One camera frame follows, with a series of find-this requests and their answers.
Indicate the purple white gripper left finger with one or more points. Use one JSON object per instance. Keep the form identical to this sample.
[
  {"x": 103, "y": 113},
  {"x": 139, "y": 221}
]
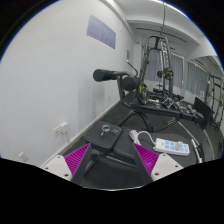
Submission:
[{"x": 72, "y": 166}]

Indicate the white power strip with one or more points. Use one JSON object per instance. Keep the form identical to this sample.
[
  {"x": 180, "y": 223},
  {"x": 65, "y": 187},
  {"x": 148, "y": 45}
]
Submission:
[{"x": 169, "y": 147}]

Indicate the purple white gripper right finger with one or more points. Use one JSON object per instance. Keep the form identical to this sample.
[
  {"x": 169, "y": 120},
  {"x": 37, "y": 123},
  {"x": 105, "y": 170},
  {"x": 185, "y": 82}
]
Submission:
[{"x": 153, "y": 166}]

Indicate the purple wall poster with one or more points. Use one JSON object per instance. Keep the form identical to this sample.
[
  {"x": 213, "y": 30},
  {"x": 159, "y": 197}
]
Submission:
[{"x": 101, "y": 32}]

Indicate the white wall socket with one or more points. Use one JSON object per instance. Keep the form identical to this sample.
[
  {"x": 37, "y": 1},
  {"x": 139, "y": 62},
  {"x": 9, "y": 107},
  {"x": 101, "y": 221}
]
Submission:
[
  {"x": 56, "y": 131},
  {"x": 23, "y": 156}
]

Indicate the white lower wall socket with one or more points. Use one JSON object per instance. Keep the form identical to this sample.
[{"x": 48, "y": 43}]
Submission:
[{"x": 23, "y": 156}]

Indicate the metal barbell collar clamp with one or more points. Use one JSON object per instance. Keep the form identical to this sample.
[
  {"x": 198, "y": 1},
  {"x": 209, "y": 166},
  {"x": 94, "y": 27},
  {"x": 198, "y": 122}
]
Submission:
[{"x": 106, "y": 129}]

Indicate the black foam roller pad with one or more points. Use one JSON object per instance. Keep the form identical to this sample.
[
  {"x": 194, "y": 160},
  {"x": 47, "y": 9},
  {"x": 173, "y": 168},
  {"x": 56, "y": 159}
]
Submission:
[{"x": 100, "y": 75}]

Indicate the black weight bench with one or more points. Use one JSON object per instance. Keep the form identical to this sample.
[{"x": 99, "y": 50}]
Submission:
[{"x": 111, "y": 165}]

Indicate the white charger plug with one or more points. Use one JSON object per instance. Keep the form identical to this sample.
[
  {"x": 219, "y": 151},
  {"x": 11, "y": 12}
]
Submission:
[{"x": 179, "y": 145}]

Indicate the grey window curtain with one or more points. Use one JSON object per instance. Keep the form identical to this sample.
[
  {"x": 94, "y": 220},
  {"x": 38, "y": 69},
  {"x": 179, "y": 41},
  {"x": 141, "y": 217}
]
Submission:
[{"x": 156, "y": 64}]

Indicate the white wall plug adapter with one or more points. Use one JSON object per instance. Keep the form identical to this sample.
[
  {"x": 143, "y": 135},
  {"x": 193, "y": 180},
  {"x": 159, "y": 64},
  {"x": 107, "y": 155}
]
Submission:
[{"x": 64, "y": 127}]

